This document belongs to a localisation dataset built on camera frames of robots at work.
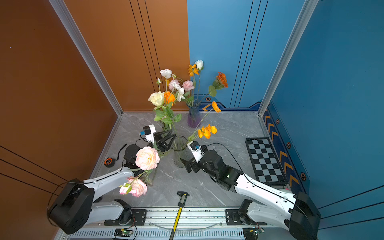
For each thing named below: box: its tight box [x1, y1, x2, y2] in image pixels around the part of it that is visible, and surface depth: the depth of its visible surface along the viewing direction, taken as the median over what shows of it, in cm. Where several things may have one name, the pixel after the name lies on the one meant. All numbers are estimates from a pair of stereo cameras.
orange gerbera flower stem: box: [197, 71, 229, 106], surface depth 89 cm
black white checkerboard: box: [245, 137, 289, 186], surface depth 91 cm
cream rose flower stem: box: [148, 91, 182, 130], surface depth 71 cm
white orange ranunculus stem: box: [156, 69, 182, 132], surface depth 73 cm
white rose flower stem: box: [195, 59, 204, 107], surface depth 93 cm
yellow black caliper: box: [169, 191, 190, 240], surface depth 79 cm
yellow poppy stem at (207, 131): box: [187, 101, 222, 144], surface depth 66 cm
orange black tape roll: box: [103, 157, 116, 168], surface depth 92 cm
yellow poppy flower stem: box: [164, 64, 200, 103], surface depth 96 cm
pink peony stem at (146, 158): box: [119, 146, 161, 198], surface depth 48 cm
